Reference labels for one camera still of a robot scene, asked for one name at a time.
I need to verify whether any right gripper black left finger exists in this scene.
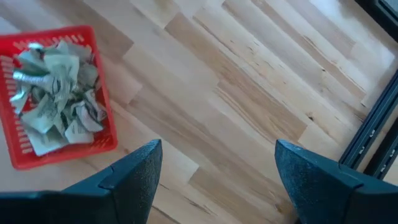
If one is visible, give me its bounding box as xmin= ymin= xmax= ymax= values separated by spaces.
xmin=0 ymin=139 xmax=164 ymax=224

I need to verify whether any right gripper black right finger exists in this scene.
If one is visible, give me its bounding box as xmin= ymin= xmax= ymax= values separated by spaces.
xmin=274 ymin=139 xmax=398 ymax=224

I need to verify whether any red plastic slotted basket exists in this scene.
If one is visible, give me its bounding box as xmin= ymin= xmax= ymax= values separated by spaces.
xmin=0 ymin=25 xmax=119 ymax=170

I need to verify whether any black aluminium table frame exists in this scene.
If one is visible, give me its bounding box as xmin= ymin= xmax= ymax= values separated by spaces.
xmin=338 ymin=0 xmax=398 ymax=181

